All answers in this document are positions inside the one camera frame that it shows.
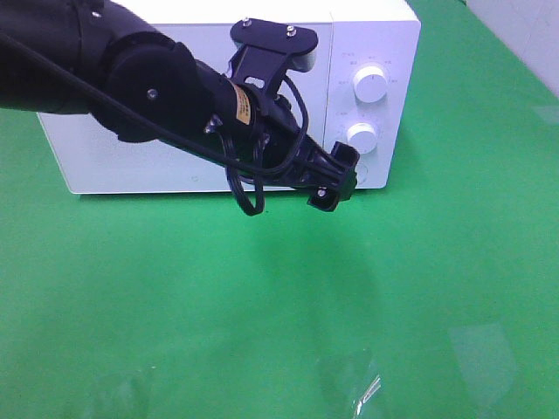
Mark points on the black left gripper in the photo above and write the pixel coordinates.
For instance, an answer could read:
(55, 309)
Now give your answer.
(275, 150)

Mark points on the round microwave door button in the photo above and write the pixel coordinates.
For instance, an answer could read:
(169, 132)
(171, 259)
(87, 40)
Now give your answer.
(361, 173)

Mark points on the white microwave knob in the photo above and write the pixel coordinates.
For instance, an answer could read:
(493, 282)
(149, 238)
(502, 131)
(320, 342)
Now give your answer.
(363, 137)
(370, 84)

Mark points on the white microwave door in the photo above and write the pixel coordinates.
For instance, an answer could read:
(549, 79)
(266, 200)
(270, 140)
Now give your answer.
(93, 161)

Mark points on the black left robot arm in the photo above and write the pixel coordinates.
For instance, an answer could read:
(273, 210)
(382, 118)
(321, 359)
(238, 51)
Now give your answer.
(99, 58)

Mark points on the white microwave oven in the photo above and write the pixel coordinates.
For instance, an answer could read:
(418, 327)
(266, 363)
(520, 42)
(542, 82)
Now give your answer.
(383, 33)

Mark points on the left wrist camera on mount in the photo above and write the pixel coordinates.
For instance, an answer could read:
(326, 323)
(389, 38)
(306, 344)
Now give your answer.
(266, 51)

